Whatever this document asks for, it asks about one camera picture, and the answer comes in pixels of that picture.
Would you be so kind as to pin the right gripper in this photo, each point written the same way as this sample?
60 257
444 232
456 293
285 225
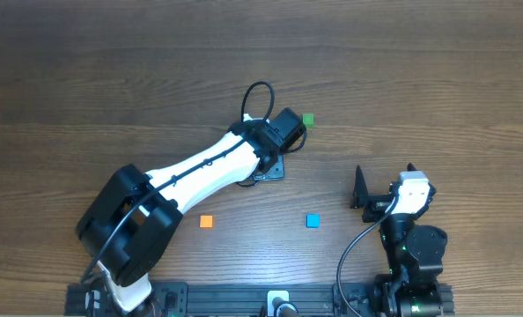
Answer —
378 207

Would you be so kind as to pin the blue cube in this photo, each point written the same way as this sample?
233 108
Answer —
313 221

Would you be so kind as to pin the green cube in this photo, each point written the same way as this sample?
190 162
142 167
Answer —
308 120

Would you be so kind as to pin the orange cube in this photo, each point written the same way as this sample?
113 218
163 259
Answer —
206 221

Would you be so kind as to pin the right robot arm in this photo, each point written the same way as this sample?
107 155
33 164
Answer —
420 251

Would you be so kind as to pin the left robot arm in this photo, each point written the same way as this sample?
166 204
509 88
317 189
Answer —
213 182

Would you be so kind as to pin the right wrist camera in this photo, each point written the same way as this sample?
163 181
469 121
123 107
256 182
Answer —
412 191

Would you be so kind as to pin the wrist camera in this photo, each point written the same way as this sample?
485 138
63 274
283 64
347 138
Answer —
247 117
412 191

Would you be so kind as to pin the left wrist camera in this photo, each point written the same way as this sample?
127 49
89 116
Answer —
247 117

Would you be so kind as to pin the mounting rail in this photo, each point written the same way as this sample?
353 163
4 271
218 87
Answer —
226 299

